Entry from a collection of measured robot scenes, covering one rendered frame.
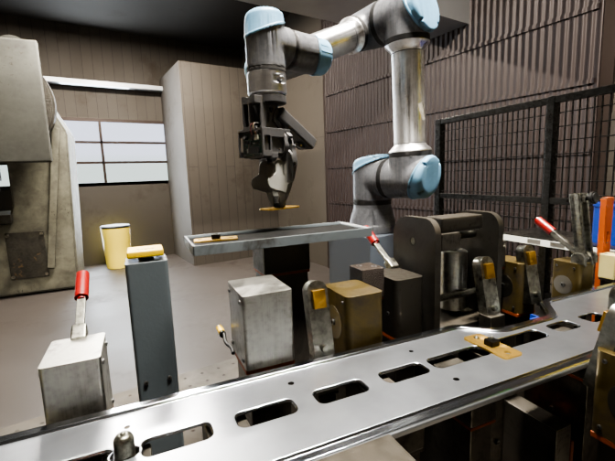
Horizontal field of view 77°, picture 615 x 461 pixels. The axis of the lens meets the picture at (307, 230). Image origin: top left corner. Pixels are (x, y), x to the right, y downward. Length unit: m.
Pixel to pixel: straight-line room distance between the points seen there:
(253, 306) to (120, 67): 6.62
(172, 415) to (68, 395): 0.14
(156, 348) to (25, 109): 4.50
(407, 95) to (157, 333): 0.82
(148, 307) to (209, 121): 5.33
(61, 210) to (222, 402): 4.91
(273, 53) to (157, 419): 0.61
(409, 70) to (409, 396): 0.81
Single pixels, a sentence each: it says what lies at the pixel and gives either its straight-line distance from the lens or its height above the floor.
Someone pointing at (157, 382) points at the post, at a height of 0.92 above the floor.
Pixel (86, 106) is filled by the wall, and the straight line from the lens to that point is 6.89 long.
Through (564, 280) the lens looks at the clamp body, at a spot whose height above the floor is 1.00.
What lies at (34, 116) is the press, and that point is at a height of 1.99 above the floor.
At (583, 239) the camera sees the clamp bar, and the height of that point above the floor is 1.11.
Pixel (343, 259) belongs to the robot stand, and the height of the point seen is 1.02.
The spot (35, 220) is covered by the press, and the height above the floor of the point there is 0.87.
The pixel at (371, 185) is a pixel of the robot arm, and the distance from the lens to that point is 1.14.
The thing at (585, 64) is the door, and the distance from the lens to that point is 3.28.
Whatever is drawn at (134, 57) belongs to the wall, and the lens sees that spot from 7.16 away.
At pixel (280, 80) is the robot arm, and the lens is 0.77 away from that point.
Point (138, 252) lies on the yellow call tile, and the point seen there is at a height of 1.16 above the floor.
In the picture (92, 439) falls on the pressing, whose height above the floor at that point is 1.00.
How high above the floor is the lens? 1.28
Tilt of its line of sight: 8 degrees down
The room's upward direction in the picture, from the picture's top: 2 degrees counter-clockwise
